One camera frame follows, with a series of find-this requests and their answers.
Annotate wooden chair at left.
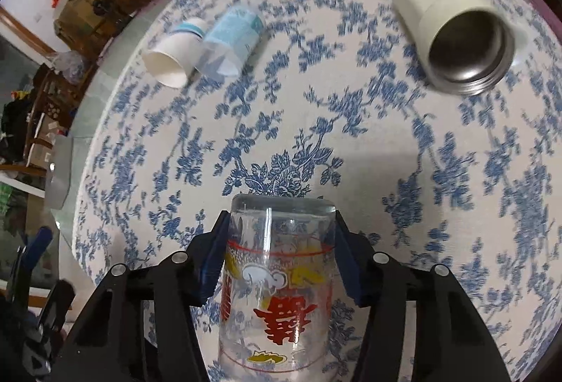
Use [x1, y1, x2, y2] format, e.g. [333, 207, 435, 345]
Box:
[1, 64, 97, 178]

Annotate clear printed glass cup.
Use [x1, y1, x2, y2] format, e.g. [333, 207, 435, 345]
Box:
[218, 195, 335, 381]

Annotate cream steel thermos cup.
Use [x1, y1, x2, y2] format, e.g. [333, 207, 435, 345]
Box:
[392, 0, 531, 96]

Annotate blue floral tablecloth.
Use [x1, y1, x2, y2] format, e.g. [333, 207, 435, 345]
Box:
[72, 0, 561, 380]

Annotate stacked cardboard boxes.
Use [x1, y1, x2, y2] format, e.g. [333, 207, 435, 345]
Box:
[51, 0, 120, 56]

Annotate clear plastic cup blue label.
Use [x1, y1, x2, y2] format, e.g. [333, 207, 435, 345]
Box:
[194, 5, 265, 83]

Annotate white paper cup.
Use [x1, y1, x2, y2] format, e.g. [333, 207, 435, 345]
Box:
[142, 17, 209, 88]

